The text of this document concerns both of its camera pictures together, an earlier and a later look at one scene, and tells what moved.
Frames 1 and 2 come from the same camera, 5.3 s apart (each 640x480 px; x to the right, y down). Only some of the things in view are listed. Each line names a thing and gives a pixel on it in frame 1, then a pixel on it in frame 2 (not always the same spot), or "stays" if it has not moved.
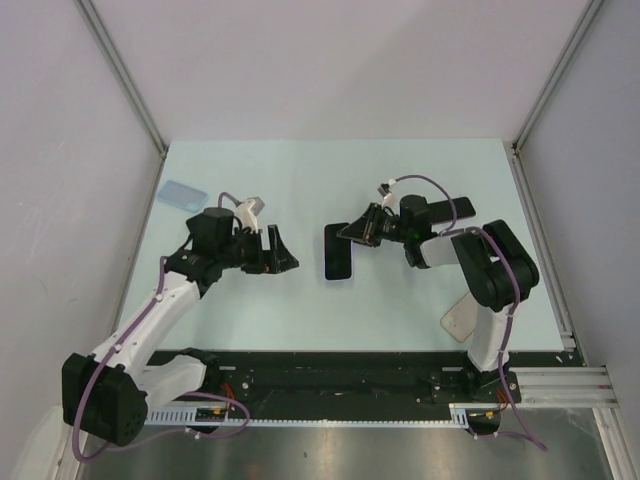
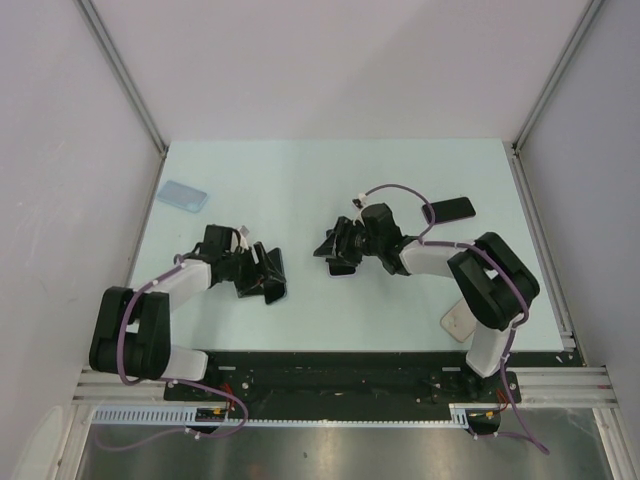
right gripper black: (365, 228) to (335, 249)
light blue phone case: (181, 195) stays
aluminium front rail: (565, 387) stays
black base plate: (404, 384) stays
